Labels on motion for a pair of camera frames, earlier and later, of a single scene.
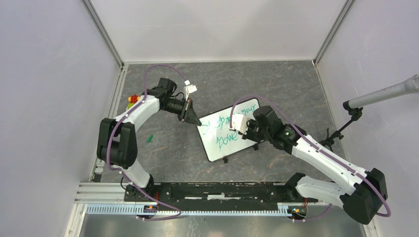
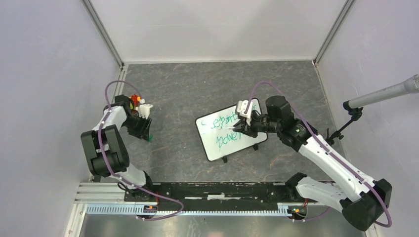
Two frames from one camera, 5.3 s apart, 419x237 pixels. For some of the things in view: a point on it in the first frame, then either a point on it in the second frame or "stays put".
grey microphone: (410, 86) stays put
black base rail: (175, 194) stays put
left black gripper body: (183, 115) → (136, 125)
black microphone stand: (354, 113) stays put
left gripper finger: (191, 117) → (146, 134)
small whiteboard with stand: (221, 141) stays put
